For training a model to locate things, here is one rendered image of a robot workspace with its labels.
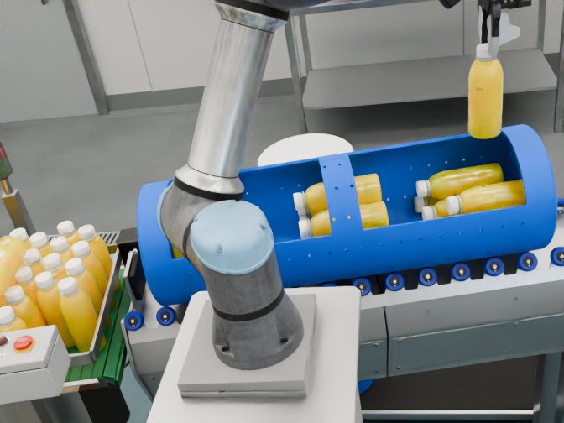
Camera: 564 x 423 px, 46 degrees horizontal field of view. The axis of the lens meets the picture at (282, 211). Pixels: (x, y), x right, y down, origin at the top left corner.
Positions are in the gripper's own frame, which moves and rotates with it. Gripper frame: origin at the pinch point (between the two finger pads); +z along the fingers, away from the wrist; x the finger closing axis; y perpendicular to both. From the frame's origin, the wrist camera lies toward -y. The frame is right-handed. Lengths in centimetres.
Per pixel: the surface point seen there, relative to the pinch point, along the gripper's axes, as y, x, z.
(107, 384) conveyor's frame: -89, -23, 54
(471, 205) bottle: -5.3, -8.6, 30.9
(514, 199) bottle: 3.9, -9.0, 30.8
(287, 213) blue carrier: -45, 12, 39
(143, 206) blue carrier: -75, -6, 21
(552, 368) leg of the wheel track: 22, 4, 99
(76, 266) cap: -94, -5, 34
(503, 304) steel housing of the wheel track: 1, -14, 56
